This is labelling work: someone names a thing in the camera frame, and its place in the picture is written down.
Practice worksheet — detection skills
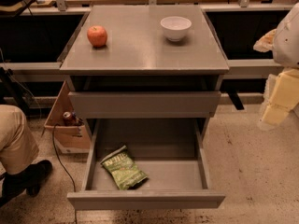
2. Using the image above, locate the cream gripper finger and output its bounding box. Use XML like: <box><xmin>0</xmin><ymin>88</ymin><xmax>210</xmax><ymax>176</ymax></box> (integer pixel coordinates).
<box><xmin>253</xmin><ymin>29</ymin><xmax>277</xmax><ymax>52</ymax></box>
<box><xmin>258</xmin><ymin>68</ymin><xmax>299</xmax><ymax>131</ymax></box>

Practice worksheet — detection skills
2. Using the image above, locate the green jalapeno chip bag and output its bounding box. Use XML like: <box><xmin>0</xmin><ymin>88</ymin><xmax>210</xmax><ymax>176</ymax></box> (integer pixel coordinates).
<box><xmin>101</xmin><ymin>145</ymin><xmax>148</xmax><ymax>190</ymax></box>

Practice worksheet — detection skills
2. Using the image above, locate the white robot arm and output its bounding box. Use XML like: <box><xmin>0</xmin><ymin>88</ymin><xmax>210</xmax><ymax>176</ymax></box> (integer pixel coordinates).
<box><xmin>253</xmin><ymin>3</ymin><xmax>299</xmax><ymax>131</ymax></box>

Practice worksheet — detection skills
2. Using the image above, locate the grey drawer cabinet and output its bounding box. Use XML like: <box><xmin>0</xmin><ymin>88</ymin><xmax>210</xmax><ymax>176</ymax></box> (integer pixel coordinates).
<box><xmin>57</xmin><ymin>5</ymin><xmax>231</xmax><ymax>161</ymax></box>

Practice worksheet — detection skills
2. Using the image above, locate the open grey middle drawer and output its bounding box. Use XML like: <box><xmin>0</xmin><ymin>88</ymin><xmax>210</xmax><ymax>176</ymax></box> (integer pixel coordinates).
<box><xmin>66</xmin><ymin>119</ymin><xmax>226</xmax><ymax>211</ymax></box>

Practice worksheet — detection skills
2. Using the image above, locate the closed grey top drawer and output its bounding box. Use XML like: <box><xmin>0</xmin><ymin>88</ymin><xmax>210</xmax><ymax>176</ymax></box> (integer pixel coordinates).
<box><xmin>68</xmin><ymin>91</ymin><xmax>221</xmax><ymax>119</ymax></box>

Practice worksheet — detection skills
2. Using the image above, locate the white ceramic bowl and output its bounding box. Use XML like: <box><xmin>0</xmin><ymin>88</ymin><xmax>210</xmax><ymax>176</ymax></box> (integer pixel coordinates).
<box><xmin>160</xmin><ymin>16</ymin><xmax>192</xmax><ymax>42</ymax></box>

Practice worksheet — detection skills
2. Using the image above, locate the red apple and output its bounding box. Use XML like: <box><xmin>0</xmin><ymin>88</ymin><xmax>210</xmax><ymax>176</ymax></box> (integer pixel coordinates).
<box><xmin>87</xmin><ymin>25</ymin><xmax>107</xmax><ymax>48</ymax></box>

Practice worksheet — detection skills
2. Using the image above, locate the red soda can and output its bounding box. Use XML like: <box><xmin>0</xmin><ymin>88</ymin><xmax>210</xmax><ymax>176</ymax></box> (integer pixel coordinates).
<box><xmin>63</xmin><ymin>111</ymin><xmax>76</xmax><ymax>126</ymax></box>

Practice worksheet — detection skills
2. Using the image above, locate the cardboard box on floor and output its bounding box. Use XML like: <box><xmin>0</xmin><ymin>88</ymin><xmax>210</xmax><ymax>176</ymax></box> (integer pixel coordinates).
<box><xmin>44</xmin><ymin>81</ymin><xmax>91</xmax><ymax>153</ymax></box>

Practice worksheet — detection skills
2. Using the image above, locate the black shoe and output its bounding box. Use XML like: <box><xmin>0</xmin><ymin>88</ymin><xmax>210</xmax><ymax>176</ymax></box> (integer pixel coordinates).
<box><xmin>0</xmin><ymin>160</ymin><xmax>52</xmax><ymax>206</ymax></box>

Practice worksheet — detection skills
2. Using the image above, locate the black floor cable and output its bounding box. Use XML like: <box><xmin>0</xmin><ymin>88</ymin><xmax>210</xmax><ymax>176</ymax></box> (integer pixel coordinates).
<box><xmin>51</xmin><ymin>123</ymin><xmax>78</xmax><ymax>224</ymax></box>

